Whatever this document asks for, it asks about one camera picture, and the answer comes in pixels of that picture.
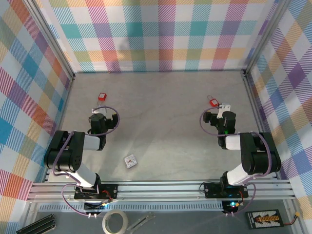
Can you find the white printed card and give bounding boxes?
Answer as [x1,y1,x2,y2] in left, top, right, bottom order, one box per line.
[123,154,138,169]

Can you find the black controller box with LED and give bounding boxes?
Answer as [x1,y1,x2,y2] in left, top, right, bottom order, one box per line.
[223,200,244,211]
[84,201,108,211]

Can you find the clear tape roll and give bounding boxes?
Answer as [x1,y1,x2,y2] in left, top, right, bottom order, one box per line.
[101,209,129,234]

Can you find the black power distribution board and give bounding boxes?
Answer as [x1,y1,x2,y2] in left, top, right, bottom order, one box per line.
[245,209,283,230]

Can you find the black aluminium extrusion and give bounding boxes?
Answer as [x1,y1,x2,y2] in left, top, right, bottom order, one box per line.
[16,214,57,234]

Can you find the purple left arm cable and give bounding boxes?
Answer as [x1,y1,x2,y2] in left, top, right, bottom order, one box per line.
[52,106,120,218]

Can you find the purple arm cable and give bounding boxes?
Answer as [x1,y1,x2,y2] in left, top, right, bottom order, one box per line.
[199,108,273,217]
[52,106,120,218]

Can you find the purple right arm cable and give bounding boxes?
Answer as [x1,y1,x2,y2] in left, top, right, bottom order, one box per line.
[199,108,273,217]

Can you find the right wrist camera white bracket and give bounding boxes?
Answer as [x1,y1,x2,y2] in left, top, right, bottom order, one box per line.
[218,103,231,120]

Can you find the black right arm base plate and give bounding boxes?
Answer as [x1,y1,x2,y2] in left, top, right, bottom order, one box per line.
[204,182,249,198]

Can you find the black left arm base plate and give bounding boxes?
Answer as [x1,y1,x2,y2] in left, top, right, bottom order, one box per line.
[74,184,118,199]

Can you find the aluminium rail beam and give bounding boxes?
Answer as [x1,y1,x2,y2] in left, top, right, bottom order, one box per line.
[25,180,297,203]

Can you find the aluminium frame post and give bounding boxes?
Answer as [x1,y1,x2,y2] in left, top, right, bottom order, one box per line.
[24,0,75,80]
[242,0,293,76]

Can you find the grey slotted cable duct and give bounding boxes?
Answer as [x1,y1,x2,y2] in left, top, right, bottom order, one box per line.
[39,203,225,212]

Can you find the flat metal bracket strip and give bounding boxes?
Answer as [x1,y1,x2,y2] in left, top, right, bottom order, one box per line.
[126,212,156,231]

